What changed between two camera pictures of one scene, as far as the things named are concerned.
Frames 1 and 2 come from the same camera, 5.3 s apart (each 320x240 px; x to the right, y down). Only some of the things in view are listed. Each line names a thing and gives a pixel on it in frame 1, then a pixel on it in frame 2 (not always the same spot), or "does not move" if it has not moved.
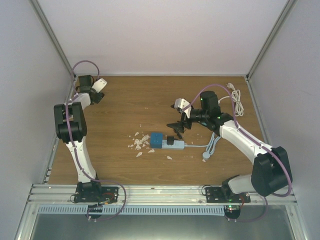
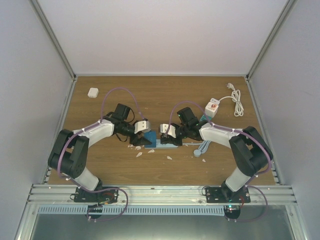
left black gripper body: [98, 98] to [124, 129]
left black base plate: [106, 195] does not move
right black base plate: [217, 194] does not move
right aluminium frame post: [270, 39] does not move
